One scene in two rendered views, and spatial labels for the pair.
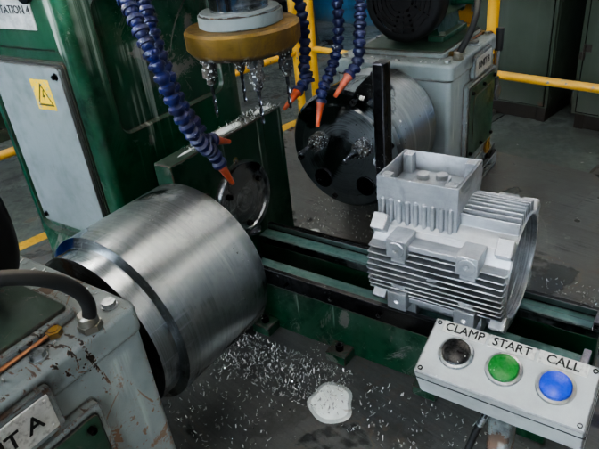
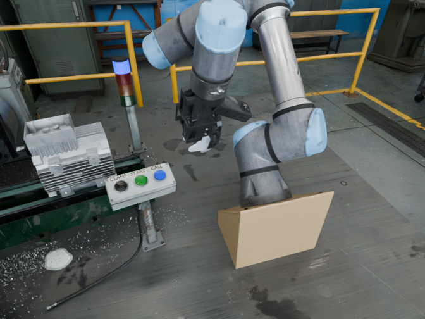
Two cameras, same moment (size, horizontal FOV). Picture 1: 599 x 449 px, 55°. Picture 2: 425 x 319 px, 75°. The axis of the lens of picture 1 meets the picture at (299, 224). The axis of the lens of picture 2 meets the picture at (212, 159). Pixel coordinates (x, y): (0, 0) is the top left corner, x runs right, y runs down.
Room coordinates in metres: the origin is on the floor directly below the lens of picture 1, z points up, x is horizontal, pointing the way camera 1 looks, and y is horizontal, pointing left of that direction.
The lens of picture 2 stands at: (0.01, 0.20, 1.53)
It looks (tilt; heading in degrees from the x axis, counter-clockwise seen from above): 36 degrees down; 297
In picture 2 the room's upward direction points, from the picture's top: straight up
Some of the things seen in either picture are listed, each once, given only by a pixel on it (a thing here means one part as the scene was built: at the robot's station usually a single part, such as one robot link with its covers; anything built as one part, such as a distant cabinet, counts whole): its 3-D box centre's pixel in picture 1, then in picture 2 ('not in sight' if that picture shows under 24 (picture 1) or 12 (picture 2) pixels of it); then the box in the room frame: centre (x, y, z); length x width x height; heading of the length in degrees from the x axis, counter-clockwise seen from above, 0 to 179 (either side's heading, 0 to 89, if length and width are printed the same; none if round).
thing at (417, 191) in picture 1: (429, 190); (52, 135); (0.74, -0.19, 1.11); 0.12 x 0.11 x 0.07; 54
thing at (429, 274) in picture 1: (454, 250); (76, 158); (0.72, -0.23, 1.02); 0.20 x 0.19 x 0.19; 54
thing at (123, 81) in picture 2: not in sight; (123, 77); (0.82, -0.59, 1.14); 0.06 x 0.06 x 0.04
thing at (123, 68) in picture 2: not in sight; (121, 66); (0.82, -0.59, 1.19); 0.06 x 0.06 x 0.04
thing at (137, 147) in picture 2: not in sight; (129, 108); (0.82, -0.59, 1.01); 0.08 x 0.08 x 0.42; 53
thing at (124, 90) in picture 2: not in sight; (125, 88); (0.82, -0.59, 1.10); 0.06 x 0.06 x 0.04
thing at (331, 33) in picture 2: not in sight; (307, 45); (0.89, -5.25, 0.22); 1.40 x 0.33 x 0.43; 40
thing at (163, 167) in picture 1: (223, 212); not in sight; (1.00, 0.15, 0.97); 0.30 x 0.11 x 0.34; 143
